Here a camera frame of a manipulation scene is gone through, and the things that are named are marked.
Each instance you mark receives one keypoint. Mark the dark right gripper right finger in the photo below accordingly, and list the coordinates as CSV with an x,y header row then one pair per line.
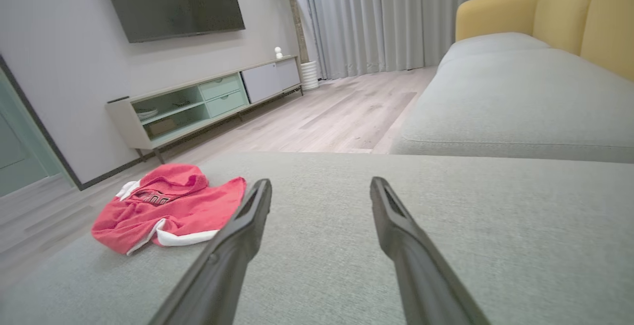
x,y
421,275

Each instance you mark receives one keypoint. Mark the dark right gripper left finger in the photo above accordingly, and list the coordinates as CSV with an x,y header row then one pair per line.
x,y
228,265

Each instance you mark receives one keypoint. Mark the red shorts with white trim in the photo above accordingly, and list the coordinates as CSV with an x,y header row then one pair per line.
x,y
183,206

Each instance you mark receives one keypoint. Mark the large grey sofa ottoman cushion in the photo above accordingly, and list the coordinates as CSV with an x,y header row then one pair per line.
x,y
495,245

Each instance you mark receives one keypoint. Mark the brown box in cabinet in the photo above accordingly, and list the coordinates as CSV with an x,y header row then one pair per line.
x,y
161,128

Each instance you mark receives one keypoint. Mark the mint and white TV cabinet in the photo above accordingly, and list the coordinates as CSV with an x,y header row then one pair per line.
x,y
223,97

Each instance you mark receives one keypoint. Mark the small dark item on shelf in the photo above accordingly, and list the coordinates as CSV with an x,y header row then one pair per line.
x,y
181,103

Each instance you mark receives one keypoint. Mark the stack of white plates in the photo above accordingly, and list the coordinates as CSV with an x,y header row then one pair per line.
x,y
147,114

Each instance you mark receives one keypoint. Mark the small white figurine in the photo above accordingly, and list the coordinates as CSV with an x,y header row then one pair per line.
x,y
278,52

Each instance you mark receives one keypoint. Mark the teal glass door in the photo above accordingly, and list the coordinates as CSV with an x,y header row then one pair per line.
x,y
25,146

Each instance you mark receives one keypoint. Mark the small grey sofa seat cushion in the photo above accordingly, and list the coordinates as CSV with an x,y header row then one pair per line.
x,y
490,45

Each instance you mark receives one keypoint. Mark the grey pleated curtain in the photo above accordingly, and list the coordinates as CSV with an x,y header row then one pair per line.
x,y
396,18

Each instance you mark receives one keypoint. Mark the black wall television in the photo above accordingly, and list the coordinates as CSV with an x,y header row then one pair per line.
x,y
173,0

